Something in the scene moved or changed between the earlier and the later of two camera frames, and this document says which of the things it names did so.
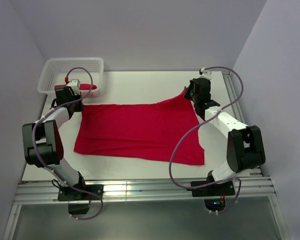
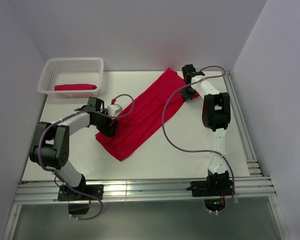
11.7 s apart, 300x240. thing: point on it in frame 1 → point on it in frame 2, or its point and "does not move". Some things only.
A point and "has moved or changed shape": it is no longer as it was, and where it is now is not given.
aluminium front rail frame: x=260 y=187 does not move
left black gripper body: x=77 y=105 → x=103 y=123
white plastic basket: x=57 y=71 does not move
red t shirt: x=167 y=132 has moved or changed shape
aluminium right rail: x=238 y=110 does not move
